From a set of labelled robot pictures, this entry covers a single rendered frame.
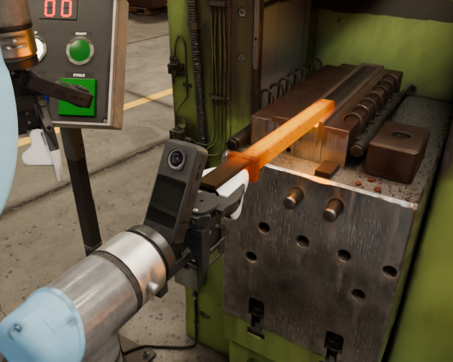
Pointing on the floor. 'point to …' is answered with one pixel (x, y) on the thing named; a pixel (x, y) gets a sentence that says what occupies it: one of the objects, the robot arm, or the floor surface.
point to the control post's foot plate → (135, 351)
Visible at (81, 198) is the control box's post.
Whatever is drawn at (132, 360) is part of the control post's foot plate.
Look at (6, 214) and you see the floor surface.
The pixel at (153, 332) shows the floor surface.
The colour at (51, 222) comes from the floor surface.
